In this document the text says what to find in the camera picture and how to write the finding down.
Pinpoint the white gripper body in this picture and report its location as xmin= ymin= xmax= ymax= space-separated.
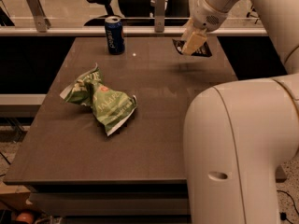
xmin=192 ymin=0 xmax=228 ymax=32

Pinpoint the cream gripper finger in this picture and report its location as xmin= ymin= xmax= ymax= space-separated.
xmin=182 ymin=32 xmax=207 ymax=55
xmin=181 ymin=19 xmax=194 ymax=41

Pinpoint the black rxbar chocolate wrapper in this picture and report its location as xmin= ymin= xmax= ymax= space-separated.
xmin=172 ymin=39 xmax=212 ymax=57

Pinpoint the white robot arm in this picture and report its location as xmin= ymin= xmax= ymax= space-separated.
xmin=183 ymin=0 xmax=299 ymax=224

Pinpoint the green jalapeno chip bag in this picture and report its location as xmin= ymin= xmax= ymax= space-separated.
xmin=60 ymin=64 xmax=137 ymax=136

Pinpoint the black office chair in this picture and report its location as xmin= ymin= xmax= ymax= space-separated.
xmin=85 ymin=0 xmax=190 ymax=26

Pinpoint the blue pepsi can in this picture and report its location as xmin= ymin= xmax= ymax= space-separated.
xmin=105 ymin=16 xmax=125 ymax=55

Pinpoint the orange round object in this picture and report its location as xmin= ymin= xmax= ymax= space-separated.
xmin=16 ymin=212 xmax=35 ymax=224

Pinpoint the middle metal rail bracket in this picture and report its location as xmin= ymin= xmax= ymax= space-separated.
xmin=154 ymin=0 xmax=165 ymax=33

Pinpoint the metal rail bracket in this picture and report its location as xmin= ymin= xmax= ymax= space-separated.
xmin=154 ymin=0 xmax=165 ymax=33
xmin=26 ymin=0 xmax=50 ymax=33

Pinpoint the left metal rail bracket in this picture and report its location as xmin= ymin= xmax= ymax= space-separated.
xmin=26 ymin=0 xmax=50 ymax=33

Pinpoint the horizontal metal rail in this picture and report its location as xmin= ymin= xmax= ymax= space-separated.
xmin=0 ymin=26 xmax=267 ymax=37

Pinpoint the black floor cable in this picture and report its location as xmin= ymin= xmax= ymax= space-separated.
xmin=276 ymin=189 xmax=299 ymax=224

